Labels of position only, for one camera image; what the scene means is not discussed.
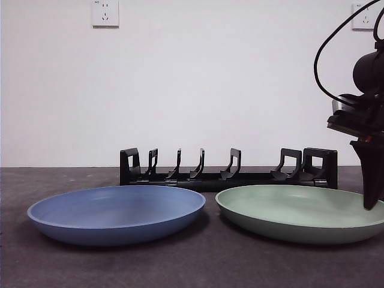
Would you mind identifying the pale green round plate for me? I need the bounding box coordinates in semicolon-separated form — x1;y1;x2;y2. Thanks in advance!
215;184;384;244

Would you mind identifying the blue round plate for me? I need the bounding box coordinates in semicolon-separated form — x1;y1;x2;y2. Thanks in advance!
26;185;207;247

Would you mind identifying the black plate rack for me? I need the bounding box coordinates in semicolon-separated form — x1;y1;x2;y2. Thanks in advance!
119;147;338;193

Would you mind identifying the pale grey camera box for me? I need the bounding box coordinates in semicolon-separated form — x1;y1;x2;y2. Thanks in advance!
331;93;365;113

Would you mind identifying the black cable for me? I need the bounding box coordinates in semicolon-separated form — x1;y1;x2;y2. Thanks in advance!
313;0;384;103

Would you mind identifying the white wall socket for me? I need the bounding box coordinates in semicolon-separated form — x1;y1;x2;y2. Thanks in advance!
91;0;120;29
352;2;378;31

